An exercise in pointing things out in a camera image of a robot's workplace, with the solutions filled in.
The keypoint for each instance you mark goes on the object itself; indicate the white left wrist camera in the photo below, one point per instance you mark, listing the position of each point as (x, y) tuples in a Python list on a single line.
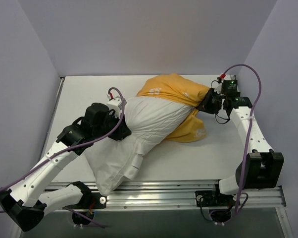
[(116, 104)]

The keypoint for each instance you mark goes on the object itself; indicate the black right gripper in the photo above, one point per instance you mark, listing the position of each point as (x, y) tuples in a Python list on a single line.
[(208, 102)]

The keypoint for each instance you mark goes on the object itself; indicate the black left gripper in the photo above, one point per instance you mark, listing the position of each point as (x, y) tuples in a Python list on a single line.
[(123, 131)]

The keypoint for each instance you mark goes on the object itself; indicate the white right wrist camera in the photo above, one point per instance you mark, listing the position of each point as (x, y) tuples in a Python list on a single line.
[(229, 87)]

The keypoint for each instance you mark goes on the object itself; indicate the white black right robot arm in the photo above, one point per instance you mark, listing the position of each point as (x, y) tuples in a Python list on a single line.
[(261, 166)]

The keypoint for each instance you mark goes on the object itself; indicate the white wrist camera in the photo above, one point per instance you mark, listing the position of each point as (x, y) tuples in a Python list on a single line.
[(229, 87), (116, 104)]

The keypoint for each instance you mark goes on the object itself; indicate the white quilted pillow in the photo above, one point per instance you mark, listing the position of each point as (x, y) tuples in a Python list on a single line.
[(112, 161)]

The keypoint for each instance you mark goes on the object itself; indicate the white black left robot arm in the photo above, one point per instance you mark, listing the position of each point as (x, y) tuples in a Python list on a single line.
[(26, 202)]

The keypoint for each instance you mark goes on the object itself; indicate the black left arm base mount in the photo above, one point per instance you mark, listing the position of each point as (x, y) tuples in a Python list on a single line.
[(94, 200)]

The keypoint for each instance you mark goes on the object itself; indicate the yellow and blue pillowcase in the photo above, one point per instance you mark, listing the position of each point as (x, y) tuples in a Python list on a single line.
[(174, 101)]

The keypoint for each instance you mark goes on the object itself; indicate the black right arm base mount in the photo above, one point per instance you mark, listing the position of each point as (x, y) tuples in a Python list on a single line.
[(211, 198)]

